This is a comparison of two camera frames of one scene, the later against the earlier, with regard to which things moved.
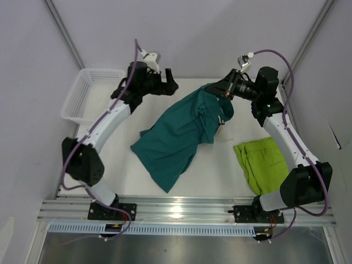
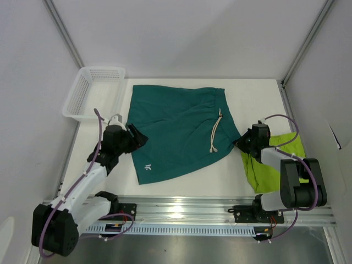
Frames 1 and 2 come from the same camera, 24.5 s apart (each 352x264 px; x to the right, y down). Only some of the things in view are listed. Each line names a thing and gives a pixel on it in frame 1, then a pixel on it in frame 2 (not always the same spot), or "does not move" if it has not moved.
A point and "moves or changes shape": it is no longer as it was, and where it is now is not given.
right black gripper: (226, 88) -> (240, 143)
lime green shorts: (263, 163) does not move
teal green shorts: (167, 144) moves or changes shape
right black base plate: (249, 214) does not move
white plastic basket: (91, 94) does not move
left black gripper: (168, 88) -> (137, 141)
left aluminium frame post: (56, 18) does not move
